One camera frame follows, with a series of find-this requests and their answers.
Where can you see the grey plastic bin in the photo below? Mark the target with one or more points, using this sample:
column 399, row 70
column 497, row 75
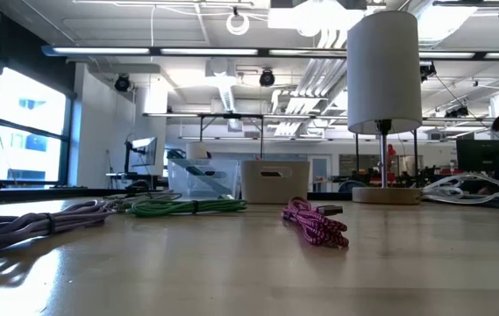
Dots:
column 275, row 188

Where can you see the white cylinder container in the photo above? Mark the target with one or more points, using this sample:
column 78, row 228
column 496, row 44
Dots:
column 196, row 150

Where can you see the clear plastic bin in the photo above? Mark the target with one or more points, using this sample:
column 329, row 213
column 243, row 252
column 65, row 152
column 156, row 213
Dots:
column 179, row 184

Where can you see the black ceiling spotlight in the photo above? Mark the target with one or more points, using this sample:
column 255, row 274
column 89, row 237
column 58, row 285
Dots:
column 267, row 78
column 122, row 83

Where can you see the tilted computer monitor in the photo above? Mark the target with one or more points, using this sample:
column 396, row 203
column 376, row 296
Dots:
column 144, row 151

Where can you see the white shade table lamp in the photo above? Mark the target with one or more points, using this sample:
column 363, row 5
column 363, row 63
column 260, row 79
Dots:
column 382, row 70

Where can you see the long ceiling light bar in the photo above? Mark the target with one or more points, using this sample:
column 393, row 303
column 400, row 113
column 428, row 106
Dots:
column 100, row 51

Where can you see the large window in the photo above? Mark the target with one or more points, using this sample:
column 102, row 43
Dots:
column 30, row 105

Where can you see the black computer monitor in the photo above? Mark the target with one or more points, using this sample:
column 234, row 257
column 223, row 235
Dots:
column 477, row 155

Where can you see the black metal rack frame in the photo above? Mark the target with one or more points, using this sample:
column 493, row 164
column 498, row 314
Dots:
column 231, row 116

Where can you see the black aluminium table frame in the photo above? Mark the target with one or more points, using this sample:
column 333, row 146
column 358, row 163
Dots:
column 34, row 194

